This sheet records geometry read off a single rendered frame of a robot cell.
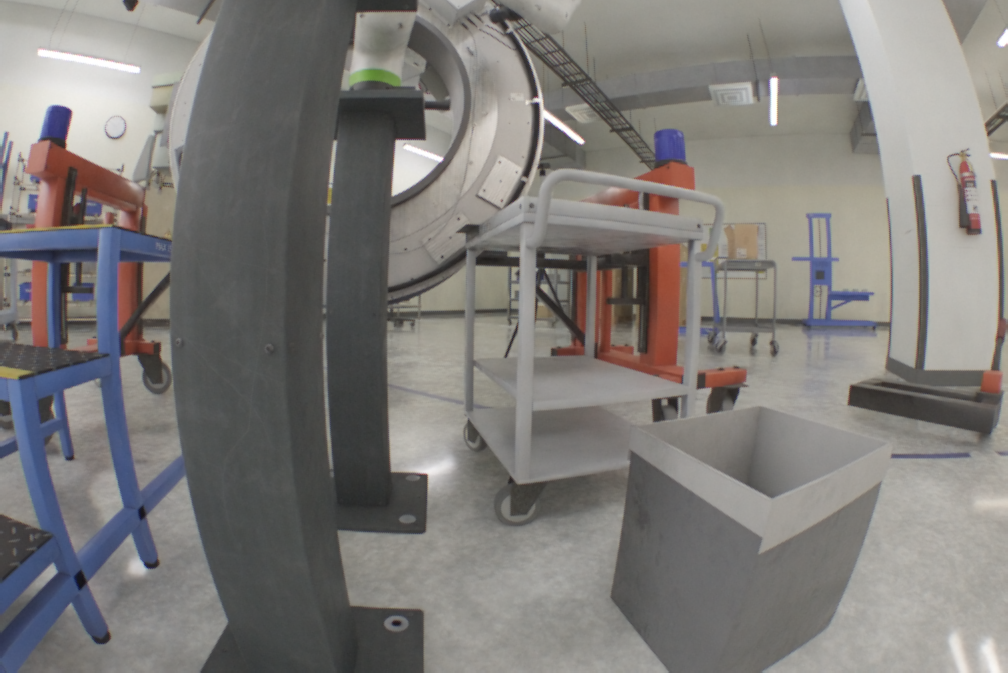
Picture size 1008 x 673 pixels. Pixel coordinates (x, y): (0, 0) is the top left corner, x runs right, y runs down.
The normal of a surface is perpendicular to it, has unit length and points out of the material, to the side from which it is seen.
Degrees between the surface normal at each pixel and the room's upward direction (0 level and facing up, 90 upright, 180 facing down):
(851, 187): 90
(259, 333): 90
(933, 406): 90
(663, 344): 90
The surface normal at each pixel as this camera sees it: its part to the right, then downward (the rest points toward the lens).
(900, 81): -0.56, -0.01
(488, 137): 0.29, 0.01
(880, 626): 0.02, -1.00
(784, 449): -0.97, -0.02
